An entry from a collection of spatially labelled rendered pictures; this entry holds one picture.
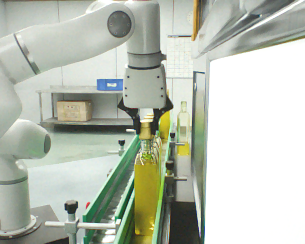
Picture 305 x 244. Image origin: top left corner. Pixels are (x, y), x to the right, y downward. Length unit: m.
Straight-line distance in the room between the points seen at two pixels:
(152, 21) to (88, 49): 0.15
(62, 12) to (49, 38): 6.53
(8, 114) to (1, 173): 0.41
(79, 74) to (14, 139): 6.13
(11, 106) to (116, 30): 0.23
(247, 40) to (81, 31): 0.41
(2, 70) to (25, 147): 0.29
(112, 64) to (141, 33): 6.09
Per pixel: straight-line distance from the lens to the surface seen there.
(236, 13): 0.29
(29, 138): 0.85
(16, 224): 1.05
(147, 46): 0.66
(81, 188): 1.49
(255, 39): 0.18
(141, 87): 0.70
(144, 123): 0.74
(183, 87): 6.60
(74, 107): 6.35
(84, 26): 0.57
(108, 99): 6.80
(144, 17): 0.65
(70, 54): 0.59
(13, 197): 1.01
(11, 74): 0.62
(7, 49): 0.62
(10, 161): 1.00
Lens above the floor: 1.30
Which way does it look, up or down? 10 degrees down
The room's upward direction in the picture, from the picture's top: straight up
